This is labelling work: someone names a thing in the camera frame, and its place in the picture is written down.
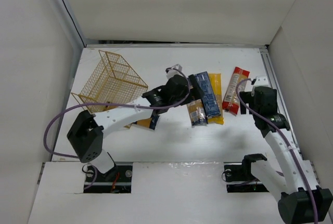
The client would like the gold wire mesh shelf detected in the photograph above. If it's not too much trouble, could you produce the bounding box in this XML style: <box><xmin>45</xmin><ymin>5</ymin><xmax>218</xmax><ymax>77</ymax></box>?
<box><xmin>71</xmin><ymin>50</ymin><xmax>148</xmax><ymax>103</ymax></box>

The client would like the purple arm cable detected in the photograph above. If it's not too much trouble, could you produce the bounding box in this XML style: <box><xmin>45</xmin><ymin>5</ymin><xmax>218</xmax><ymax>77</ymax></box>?
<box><xmin>43</xmin><ymin>68</ymin><xmax>192</xmax><ymax>189</ymax></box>
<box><xmin>235</xmin><ymin>78</ymin><xmax>319</xmax><ymax>224</ymax></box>

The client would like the dark blue spaghetti bag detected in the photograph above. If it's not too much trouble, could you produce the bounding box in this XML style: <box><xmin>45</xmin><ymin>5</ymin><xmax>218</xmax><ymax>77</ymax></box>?
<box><xmin>125</xmin><ymin>115</ymin><xmax>160</xmax><ymax>130</ymax></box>

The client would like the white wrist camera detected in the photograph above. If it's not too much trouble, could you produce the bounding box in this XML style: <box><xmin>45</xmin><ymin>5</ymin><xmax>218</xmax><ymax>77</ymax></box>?
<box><xmin>251</xmin><ymin>76</ymin><xmax>270</xmax><ymax>87</ymax></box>
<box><xmin>166</xmin><ymin>64</ymin><xmax>182</xmax><ymax>79</ymax></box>

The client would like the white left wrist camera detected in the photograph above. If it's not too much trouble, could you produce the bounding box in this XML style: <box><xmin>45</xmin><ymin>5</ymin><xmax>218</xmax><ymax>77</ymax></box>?
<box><xmin>166</xmin><ymin>64</ymin><xmax>182</xmax><ymax>79</ymax></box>

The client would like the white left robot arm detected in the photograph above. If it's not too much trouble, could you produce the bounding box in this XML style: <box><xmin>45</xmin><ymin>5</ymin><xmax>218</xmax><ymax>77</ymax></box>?
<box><xmin>67</xmin><ymin>74</ymin><xmax>204</xmax><ymax>181</ymax></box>

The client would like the yellow pasta bag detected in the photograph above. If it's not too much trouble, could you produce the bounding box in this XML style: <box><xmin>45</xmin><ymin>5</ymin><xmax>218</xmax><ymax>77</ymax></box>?
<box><xmin>208</xmin><ymin>73</ymin><xmax>224</xmax><ymax>125</ymax></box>

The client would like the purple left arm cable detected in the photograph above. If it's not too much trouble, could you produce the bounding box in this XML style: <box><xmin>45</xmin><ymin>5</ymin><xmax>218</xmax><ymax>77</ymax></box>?
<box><xmin>43</xmin><ymin>68</ymin><xmax>192</xmax><ymax>189</ymax></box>

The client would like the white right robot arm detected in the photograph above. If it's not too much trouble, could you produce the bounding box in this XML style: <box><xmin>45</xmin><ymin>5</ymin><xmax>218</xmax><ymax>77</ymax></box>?
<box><xmin>236</xmin><ymin>86</ymin><xmax>332</xmax><ymax>223</ymax></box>

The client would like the blue-topped spaghetti bag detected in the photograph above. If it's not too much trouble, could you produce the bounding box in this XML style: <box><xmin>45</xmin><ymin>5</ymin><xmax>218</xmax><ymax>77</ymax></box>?
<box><xmin>187</xmin><ymin>99</ymin><xmax>208</xmax><ymax>127</ymax></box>

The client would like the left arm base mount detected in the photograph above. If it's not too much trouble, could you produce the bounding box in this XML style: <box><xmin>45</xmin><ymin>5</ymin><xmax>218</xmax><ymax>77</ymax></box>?
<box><xmin>81</xmin><ymin>163</ymin><xmax>133</xmax><ymax>194</ymax></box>

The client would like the blue pasta box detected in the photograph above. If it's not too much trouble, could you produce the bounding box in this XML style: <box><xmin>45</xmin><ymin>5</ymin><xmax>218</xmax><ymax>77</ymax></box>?
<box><xmin>195</xmin><ymin>72</ymin><xmax>221</xmax><ymax>119</ymax></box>

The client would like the red spaghetti bag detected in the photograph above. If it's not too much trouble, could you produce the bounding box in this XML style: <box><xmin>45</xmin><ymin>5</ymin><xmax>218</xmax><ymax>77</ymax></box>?
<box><xmin>222</xmin><ymin>67</ymin><xmax>250</xmax><ymax>115</ymax></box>

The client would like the aluminium frame rail right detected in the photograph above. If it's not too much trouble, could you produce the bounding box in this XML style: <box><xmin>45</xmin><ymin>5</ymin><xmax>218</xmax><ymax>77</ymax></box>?
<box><xmin>259</xmin><ymin>46</ymin><xmax>303</xmax><ymax>157</ymax></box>

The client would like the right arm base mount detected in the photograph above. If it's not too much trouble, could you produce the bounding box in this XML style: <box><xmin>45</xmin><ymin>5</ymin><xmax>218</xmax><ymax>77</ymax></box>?
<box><xmin>221</xmin><ymin>163</ymin><xmax>268</xmax><ymax>193</ymax></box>

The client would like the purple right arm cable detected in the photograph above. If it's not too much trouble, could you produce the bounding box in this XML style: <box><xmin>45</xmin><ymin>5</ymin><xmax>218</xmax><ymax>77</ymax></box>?
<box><xmin>235</xmin><ymin>78</ymin><xmax>319</xmax><ymax>224</ymax></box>

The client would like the aluminium frame post left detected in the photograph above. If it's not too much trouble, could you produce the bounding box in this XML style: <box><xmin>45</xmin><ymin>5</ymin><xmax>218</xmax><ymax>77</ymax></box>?
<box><xmin>55</xmin><ymin>0</ymin><xmax>86</xmax><ymax>48</ymax></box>

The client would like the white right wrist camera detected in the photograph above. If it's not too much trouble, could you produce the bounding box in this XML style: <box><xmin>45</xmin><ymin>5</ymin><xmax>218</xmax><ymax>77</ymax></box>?
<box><xmin>251</xmin><ymin>76</ymin><xmax>270</xmax><ymax>87</ymax></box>

